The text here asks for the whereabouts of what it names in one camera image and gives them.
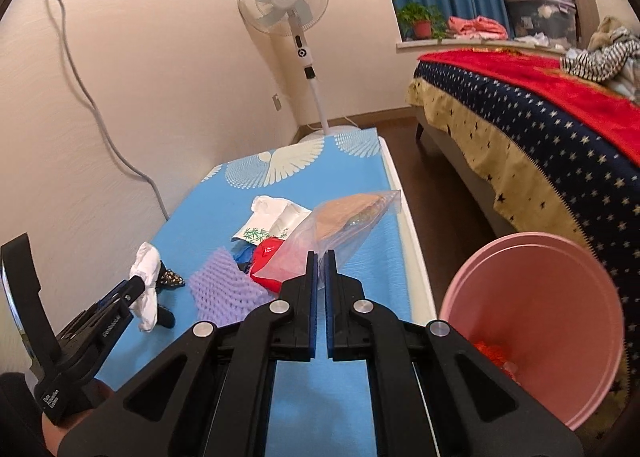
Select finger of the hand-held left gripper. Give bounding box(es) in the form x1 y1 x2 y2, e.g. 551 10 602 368
59 277 146 369

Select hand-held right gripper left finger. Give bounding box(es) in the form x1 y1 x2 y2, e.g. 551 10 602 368
57 251 319 457

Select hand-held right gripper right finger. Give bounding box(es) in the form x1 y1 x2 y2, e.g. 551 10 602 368
325 250 583 457

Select red packet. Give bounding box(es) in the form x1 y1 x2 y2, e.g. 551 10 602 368
249 236 288 295

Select white tissue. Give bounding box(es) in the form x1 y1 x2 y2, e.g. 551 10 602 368
127 242 163 334

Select clear plastic zip bag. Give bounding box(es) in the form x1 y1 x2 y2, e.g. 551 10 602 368
260 190 403 283

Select purple foam net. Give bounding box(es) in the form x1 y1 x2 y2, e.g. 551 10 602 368
189 246 281 325

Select pink plastic bucket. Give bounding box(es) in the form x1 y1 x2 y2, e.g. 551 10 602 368
439 232 626 430

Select person's left hand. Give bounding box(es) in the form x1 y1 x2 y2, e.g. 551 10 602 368
42 381 117 456

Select blue plastic wrapper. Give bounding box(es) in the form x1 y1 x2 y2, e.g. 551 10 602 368
234 246 258 274

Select white paper bag green print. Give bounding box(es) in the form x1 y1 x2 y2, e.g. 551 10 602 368
230 196 312 244

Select blue mat white fan print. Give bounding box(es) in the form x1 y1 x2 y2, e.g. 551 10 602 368
95 126 416 457

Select orange crumpled wrapper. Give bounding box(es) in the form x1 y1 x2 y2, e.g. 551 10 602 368
472 341 521 380

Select bed with star blanket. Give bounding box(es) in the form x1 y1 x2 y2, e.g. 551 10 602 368
405 60 640 398

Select window sill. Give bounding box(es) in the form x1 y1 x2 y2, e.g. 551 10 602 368
396 37 568 57

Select potted plant red pot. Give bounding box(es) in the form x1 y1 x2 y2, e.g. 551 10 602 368
397 1 448 42

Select red blanket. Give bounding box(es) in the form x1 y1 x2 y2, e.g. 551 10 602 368
417 48 640 140

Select pink folded clothes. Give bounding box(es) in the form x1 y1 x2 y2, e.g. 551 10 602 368
446 14 510 40

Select white crumpled cloth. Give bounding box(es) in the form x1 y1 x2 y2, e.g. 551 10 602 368
515 32 566 50

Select large clear storage bin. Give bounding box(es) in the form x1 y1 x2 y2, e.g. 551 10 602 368
502 0 576 45

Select striped garment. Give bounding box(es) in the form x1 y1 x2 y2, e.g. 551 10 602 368
560 34 640 83

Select pale blue cloth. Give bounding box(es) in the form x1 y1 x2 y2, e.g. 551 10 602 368
610 62 640 103

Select beige cloth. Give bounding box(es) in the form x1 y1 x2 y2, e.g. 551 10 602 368
587 16 631 50

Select grey power cable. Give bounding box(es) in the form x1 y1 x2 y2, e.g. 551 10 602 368
45 0 171 224

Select grey bed frame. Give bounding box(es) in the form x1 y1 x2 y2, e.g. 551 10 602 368
415 110 511 235

